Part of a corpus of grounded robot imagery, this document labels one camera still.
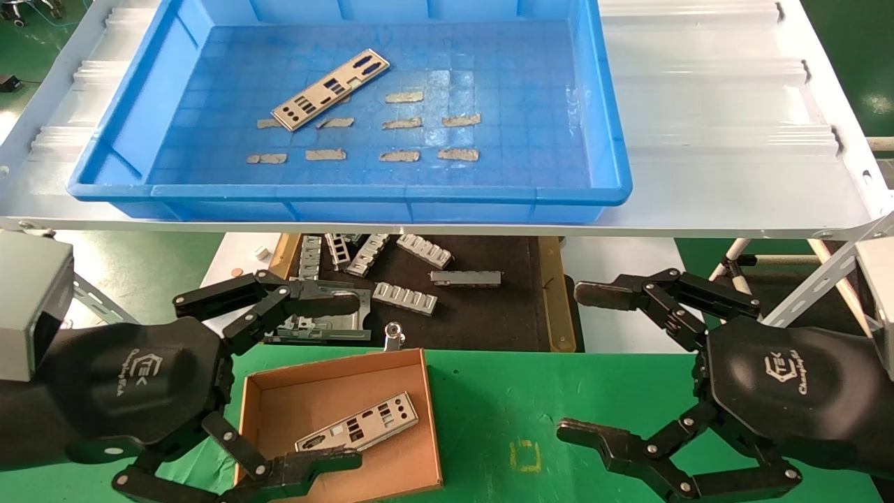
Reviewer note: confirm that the large green table cloth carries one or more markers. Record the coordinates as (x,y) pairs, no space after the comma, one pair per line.
(489,405)

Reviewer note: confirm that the black mat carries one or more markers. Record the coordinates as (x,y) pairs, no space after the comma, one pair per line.
(482,314)

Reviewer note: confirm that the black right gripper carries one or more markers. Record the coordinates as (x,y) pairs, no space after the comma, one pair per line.
(803,391)

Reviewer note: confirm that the gray slotted metal bracket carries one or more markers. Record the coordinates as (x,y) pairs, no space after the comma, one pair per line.
(310,257)
(424,250)
(405,298)
(339,250)
(368,253)

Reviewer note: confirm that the white pipe with black joint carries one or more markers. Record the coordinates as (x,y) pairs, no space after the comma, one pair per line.
(730,257)

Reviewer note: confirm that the cream horizontal pipe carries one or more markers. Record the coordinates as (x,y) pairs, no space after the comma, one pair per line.
(881,143)

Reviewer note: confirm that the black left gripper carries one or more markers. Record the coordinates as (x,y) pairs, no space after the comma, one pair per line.
(133,384)

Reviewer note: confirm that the gray left wrist camera box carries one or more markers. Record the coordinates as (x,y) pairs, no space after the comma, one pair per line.
(28,300)

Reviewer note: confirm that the black chair caster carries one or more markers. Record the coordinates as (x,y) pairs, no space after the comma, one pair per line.
(14,15)
(54,8)

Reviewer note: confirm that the brown cardboard box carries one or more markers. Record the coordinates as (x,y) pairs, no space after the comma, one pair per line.
(307,398)

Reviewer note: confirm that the blue plastic tray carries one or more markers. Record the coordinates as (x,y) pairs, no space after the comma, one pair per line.
(524,105)

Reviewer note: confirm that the silver binder clip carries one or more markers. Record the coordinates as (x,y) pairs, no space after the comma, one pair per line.
(394,339)

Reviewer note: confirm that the silver metal I/O shield plate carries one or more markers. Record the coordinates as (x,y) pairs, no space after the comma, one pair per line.
(380,427)
(321,91)

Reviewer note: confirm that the small black floor device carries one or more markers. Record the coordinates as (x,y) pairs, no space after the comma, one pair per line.
(8,84)

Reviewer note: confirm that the white shelf board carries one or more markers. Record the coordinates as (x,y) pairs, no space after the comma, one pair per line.
(698,105)

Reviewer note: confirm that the black tray of parts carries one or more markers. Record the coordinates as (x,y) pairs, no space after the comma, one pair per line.
(555,293)

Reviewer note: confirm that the gray slotted steel post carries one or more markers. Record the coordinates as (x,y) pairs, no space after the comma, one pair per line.
(824,276)
(98,300)

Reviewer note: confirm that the gray metal bar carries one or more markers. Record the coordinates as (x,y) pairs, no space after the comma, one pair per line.
(466,278)

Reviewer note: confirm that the small white cylinder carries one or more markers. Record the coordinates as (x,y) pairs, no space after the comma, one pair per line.
(262,253)

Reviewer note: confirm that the cream pipe frame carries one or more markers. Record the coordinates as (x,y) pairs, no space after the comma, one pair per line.
(855,307)

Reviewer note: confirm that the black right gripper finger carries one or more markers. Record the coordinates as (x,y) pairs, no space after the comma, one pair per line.
(614,293)

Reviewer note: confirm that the large gray metal bracket plate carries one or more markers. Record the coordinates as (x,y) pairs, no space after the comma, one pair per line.
(342,328)

